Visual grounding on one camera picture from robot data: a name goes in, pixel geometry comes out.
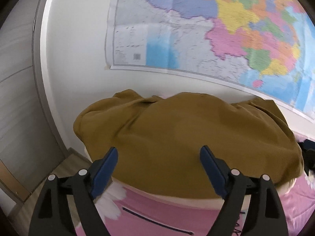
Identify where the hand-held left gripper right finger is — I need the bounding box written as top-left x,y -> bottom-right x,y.
199,146 -> 288,236

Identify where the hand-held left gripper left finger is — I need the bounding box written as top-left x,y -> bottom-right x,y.
28,147 -> 119,236

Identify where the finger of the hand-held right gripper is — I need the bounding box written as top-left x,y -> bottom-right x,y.
297,139 -> 315,153

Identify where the brown jacket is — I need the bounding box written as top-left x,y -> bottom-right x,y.
73,89 -> 304,198

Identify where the black garment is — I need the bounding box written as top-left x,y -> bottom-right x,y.
301,150 -> 315,175

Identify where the cream cloth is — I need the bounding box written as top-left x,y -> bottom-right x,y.
84,147 -> 297,210

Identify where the pink daisy print blanket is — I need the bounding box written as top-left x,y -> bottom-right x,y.
74,133 -> 315,236

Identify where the grey door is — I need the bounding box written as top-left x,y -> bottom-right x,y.
0,4 -> 64,203

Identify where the grey door frame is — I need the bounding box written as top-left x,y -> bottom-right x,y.
33,0 -> 72,154

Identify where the colourful wall map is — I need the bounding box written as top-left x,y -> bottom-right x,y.
105,0 -> 315,124

